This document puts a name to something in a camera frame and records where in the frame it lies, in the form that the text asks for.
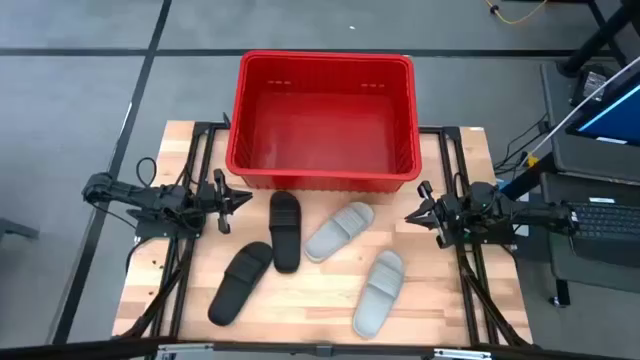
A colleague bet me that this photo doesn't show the yellow floor cable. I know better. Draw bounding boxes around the yellow floor cable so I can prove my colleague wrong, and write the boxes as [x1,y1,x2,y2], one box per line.
[483,0,550,26]

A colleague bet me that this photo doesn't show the black rubber slide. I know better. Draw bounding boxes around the black rubber slide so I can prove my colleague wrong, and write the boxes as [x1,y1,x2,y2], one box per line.
[268,190,303,275]
[207,241,274,327]

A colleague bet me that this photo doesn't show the white cable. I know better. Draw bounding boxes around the white cable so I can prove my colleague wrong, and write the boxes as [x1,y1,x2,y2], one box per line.
[519,55,640,164]

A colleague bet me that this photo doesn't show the black keyboard tray cart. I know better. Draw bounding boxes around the black keyboard tray cart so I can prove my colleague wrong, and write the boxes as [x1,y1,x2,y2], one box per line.
[538,171,640,309]

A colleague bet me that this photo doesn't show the black left wrist camera cable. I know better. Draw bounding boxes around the black left wrist camera cable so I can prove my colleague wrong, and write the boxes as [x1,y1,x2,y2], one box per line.
[177,204,207,233]

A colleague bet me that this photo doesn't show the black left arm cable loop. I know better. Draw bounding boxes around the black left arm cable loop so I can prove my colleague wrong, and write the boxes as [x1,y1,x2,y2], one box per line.
[135,156,158,189]

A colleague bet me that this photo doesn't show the grey rubber slide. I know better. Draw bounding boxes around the grey rubber slide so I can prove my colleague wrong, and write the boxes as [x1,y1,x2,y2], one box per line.
[351,249,406,340]
[303,201,376,265]

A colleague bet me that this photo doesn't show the black metal stand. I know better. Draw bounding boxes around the black metal stand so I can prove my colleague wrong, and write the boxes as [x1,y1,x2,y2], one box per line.
[556,0,640,78]

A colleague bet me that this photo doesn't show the grey furniture foot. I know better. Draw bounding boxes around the grey furniture foot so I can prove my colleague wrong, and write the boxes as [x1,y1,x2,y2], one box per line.
[0,216,41,247]

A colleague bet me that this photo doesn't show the black floor cables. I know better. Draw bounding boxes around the black floor cables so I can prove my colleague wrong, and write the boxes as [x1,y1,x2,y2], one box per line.
[492,113,551,177]

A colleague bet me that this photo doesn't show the monitor with blue screen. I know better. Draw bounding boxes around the monitor with blue screen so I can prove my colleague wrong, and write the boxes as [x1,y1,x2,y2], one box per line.
[564,74,640,147]

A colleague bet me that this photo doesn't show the red plastic bin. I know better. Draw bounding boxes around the red plastic bin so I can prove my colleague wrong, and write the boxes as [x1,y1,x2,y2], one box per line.
[224,49,423,194]

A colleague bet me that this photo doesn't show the black computer keyboard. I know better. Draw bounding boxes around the black computer keyboard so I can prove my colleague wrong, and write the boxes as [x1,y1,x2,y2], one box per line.
[567,199,640,242]

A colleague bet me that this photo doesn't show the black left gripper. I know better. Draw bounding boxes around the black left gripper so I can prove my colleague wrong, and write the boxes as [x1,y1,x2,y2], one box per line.
[197,168,254,236]

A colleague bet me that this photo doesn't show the black table crossbar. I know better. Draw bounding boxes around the black table crossbar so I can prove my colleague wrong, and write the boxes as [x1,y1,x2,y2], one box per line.
[0,336,640,360]

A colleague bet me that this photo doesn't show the laptop with blue screen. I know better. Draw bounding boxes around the laptop with blue screen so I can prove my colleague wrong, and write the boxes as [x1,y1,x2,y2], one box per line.
[539,60,640,187]

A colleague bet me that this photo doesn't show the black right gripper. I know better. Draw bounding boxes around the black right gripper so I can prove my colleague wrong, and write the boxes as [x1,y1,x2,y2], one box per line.
[404,180,466,250]

